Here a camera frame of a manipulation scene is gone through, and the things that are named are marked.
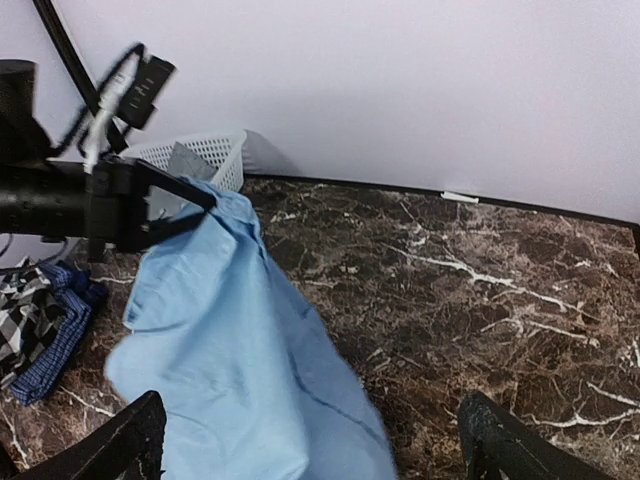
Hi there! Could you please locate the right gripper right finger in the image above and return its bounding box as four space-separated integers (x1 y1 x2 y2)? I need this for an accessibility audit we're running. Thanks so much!
457 391 609 480

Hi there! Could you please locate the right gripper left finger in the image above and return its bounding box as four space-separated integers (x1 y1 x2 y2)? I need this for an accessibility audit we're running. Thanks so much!
9 391 166 479

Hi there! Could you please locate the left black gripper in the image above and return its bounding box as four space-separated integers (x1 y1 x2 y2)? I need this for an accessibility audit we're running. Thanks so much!
84 156 217 262

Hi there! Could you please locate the light blue long sleeve shirt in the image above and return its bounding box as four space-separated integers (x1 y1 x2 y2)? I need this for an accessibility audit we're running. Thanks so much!
105 182 396 479

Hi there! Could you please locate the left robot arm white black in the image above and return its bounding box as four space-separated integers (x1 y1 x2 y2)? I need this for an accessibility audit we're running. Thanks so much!
1 59 216 261

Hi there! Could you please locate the grey shirt in basket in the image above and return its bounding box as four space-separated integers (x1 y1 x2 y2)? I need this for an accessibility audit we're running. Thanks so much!
167 142 216 181

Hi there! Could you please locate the white plastic mesh basket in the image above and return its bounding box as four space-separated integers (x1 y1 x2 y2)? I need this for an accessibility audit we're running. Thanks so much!
123 130 255 221

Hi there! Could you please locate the blue checked folded shirt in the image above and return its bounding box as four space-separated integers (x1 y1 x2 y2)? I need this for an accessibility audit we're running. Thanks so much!
9 261 108 406

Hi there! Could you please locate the black white plaid folded shirt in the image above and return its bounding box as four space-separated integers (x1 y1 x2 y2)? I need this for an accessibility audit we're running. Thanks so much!
1 258 66 389

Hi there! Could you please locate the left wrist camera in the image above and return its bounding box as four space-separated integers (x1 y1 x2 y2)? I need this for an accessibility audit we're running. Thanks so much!
79 43 179 166

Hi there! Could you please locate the left black frame post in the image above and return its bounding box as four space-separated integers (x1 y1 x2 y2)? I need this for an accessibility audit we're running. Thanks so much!
30 0 126 151

